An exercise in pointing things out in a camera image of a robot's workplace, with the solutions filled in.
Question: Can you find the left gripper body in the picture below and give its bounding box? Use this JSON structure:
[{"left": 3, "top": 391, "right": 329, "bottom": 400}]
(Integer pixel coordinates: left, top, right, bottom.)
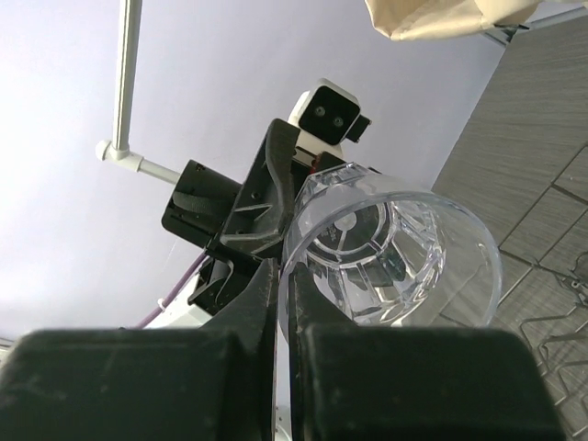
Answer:
[{"left": 160, "top": 151, "right": 382, "bottom": 318}]

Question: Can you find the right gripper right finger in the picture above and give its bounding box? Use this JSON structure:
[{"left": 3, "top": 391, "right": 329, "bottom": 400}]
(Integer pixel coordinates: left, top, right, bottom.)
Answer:
[{"left": 288, "top": 264, "right": 565, "bottom": 440}]

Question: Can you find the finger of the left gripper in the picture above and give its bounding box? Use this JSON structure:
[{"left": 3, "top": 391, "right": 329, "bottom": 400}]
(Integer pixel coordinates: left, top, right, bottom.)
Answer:
[
  {"left": 187, "top": 257, "right": 255, "bottom": 316},
  {"left": 220, "top": 119, "right": 300, "bottom": 255}
]

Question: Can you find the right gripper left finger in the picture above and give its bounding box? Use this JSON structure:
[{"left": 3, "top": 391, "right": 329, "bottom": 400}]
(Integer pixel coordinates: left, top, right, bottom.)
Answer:
[{"left": 1, "top": 259, "right": 278, "bottom": 440}]

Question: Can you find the clear tumbler from corner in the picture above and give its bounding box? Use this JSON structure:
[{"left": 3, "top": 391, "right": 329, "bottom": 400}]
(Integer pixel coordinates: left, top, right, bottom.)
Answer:
[{"left": 280, "top": 163, "right": 503, "bottom": 327}]

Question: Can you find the beige cloth garment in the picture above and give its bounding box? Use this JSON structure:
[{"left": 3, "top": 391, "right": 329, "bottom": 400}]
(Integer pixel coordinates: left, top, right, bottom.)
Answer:
[{"left": 365, "top": 0, "right": 538, "bottom": 41}]

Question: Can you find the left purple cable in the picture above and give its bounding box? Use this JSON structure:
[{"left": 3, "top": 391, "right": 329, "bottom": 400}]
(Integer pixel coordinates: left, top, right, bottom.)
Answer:
[{"left": 135, "top": 254, "right": 203, "bottom": 330}]

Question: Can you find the metal garment rail stand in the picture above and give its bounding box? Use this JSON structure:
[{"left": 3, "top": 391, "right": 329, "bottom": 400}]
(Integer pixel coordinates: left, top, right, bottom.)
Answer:
[{"left": 96, "top": 0, "right": 180, "bottom": 185}]

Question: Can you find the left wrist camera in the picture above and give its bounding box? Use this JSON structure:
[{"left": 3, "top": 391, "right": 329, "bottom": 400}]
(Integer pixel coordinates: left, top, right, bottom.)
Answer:
[{"left": 288, "top": 78, "right": 372, "bottom": 165}]

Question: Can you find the grey wire dish rack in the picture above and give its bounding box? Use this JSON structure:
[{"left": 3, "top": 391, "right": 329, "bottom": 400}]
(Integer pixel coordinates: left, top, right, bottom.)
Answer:
[{"left": 492, "top": 253, "right": 587, "bottom": 440}]

